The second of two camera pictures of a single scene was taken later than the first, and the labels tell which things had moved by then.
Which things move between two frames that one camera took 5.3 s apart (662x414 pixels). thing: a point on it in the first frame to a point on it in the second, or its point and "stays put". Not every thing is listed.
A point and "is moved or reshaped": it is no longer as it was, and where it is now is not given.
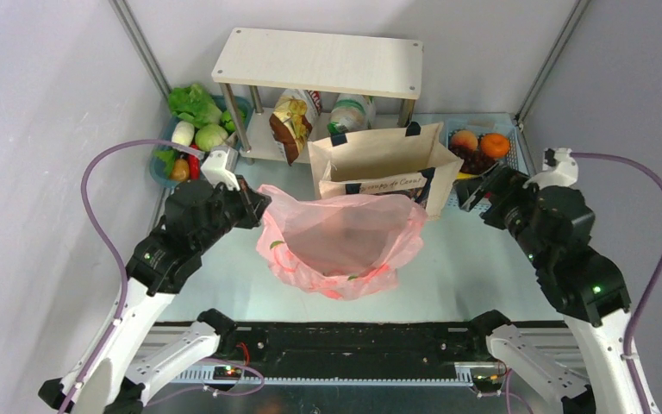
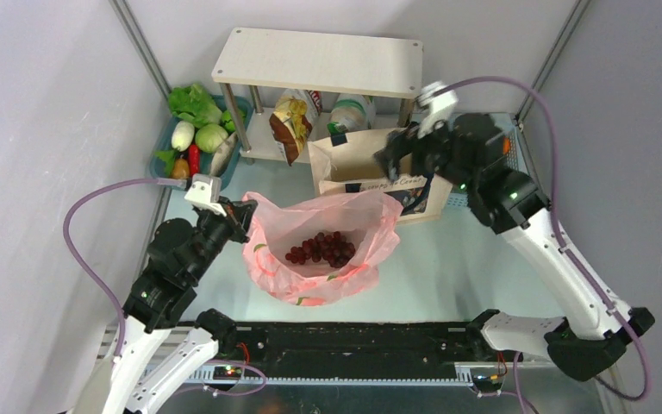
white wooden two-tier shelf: x=330 y=64 stays put
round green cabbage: x=209 y=135 stays put
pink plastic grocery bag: x=343 y=246 is moved or reshaped
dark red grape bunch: x=475 y=161 is moved or reshaped
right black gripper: x=484 y=191 to x=402 y=151
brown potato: x=180 y=171 stays put
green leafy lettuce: x=193 y=103 stays put
